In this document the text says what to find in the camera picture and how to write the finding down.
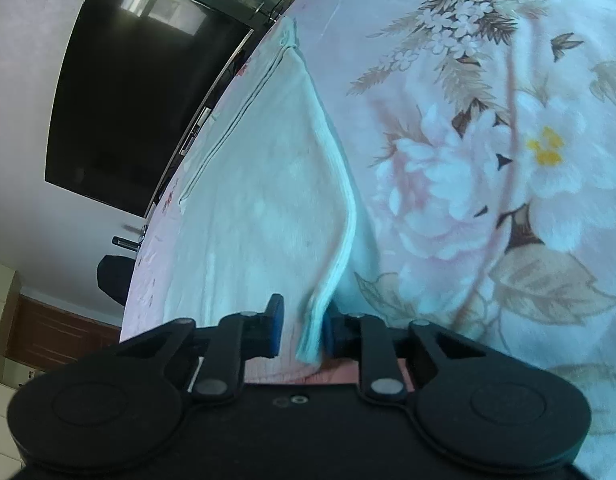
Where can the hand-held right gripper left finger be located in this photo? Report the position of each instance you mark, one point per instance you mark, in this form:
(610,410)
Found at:
(276,327)

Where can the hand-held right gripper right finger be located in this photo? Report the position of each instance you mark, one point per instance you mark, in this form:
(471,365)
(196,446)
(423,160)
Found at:
(328,335)

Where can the white knitted sweater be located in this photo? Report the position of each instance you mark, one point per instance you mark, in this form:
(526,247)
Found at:
(258,185)

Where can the black jacket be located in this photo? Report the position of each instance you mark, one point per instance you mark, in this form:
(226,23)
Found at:
(113,280)

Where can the black thermos bottle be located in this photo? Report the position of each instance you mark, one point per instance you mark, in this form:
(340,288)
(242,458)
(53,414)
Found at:
(125,242)

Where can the silver set-top box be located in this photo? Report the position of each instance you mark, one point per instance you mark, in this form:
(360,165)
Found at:
(195,130)

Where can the brown wooden door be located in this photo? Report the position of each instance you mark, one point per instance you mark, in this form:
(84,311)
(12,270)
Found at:
(53,332)

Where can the black curved television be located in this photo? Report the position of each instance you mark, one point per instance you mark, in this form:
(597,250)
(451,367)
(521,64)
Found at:
(128,100)

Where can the beige overhead cabinet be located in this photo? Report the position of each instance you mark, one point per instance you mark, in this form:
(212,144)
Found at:
(3,290)

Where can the pink floral bedsheet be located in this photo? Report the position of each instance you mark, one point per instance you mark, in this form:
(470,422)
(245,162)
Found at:
(488,110)

